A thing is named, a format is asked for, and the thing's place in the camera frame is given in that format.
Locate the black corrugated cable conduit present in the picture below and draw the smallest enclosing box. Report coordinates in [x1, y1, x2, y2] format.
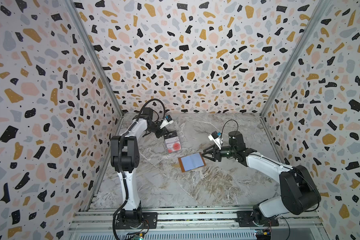
[111, 98, 166, 240]

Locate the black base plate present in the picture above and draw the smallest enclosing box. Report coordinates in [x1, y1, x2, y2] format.
[236, 211, 279, 228]
[114, 211, 158, 230]

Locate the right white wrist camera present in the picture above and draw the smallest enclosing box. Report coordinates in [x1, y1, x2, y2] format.
[208, 131, 223, 150]

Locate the white ventilation grille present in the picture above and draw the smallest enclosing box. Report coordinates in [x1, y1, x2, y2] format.
[77, 230, 257, 240]

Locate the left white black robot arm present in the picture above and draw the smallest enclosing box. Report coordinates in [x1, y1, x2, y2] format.
[110, 107, 173, 224]

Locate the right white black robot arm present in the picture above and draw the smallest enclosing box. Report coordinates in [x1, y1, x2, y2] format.
[202, 131, 321, 226]

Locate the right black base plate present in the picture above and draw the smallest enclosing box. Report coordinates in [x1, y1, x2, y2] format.
[236, 211, 279, 228]

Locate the right thin black cable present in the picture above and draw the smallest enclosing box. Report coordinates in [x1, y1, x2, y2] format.
[221, 119, 239, 139]

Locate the aluminium mounting rail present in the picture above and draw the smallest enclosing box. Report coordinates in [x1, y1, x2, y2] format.
[68, 205, 324, 233]

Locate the brown leather card holder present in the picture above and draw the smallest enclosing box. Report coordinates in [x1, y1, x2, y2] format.
[178, 153, 206, 173]

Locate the clear plastic card box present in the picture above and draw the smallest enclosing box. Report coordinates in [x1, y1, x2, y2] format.
[164, 136, 180, 154]

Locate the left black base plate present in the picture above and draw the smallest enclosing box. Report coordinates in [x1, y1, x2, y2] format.
[114, 211, 158, 230]

